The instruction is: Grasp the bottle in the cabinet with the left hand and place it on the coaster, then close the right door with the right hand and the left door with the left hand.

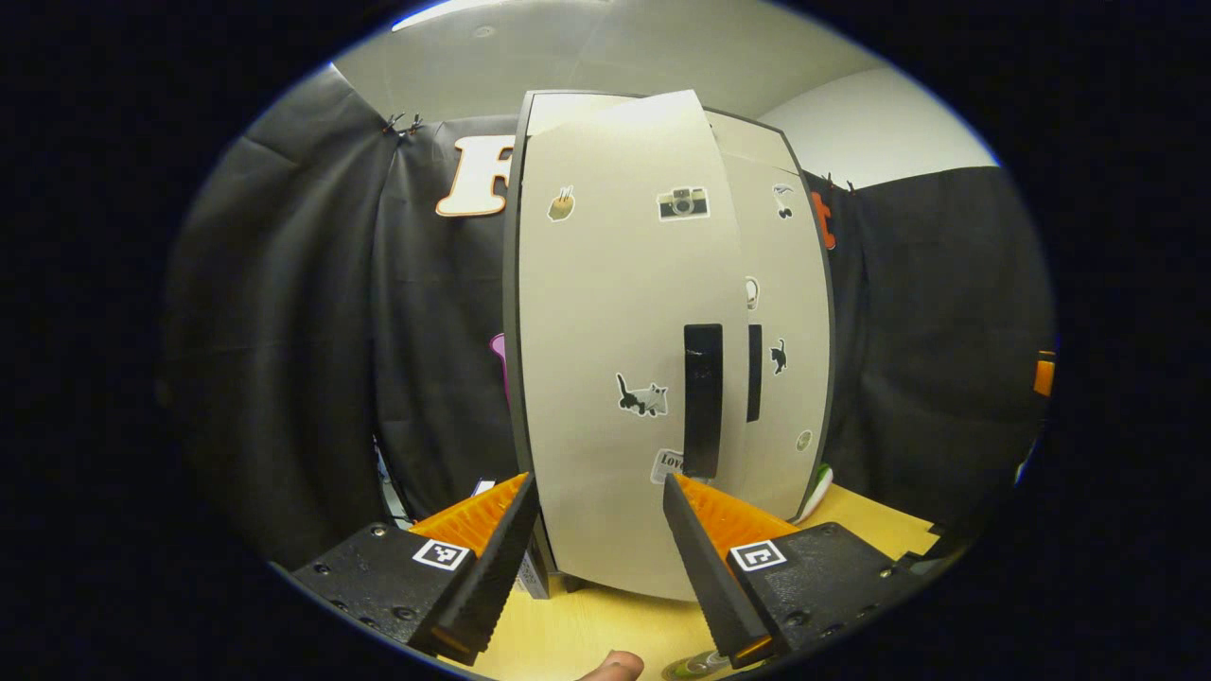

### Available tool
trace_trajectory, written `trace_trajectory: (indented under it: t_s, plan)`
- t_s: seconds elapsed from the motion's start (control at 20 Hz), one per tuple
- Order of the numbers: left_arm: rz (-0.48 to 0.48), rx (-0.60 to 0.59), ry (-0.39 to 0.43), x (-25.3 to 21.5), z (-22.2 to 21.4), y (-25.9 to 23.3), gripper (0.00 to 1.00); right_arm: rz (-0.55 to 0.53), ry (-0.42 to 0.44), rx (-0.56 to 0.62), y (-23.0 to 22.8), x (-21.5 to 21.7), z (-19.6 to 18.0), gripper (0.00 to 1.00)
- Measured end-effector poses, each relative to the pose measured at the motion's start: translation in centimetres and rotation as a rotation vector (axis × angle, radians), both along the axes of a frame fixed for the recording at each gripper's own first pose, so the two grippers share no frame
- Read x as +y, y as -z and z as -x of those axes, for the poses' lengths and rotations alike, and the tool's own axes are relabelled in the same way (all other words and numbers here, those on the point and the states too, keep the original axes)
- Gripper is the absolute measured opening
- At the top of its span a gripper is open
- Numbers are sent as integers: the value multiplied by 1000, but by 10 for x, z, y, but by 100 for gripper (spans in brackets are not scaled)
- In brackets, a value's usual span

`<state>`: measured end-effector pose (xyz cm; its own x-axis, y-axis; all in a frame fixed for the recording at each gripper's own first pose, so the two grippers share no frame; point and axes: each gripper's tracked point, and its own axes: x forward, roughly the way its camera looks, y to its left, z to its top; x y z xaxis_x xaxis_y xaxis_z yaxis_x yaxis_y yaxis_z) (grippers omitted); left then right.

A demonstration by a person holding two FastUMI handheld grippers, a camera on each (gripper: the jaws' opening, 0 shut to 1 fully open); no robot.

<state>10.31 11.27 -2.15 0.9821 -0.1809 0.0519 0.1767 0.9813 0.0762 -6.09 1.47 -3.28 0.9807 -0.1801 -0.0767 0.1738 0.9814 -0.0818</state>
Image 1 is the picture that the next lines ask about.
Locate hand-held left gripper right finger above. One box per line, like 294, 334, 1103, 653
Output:
661, 473, 935, 671

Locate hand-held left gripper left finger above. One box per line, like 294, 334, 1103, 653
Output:
290, 471, 541, 667

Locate clear bottle with green label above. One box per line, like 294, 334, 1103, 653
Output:
660, 649, 748, 681

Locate white cabinet door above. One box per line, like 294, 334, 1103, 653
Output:
518, 89, 750, 602
721, 151, 834, 523

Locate white cabinet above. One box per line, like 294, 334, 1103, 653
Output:
501, 88, 839, 602

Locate black backdrop cloth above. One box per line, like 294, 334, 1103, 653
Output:
159, 64, 1058, 570

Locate black door handle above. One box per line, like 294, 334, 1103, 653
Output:
746, 323, 764, 424
682, 323, 726, 480

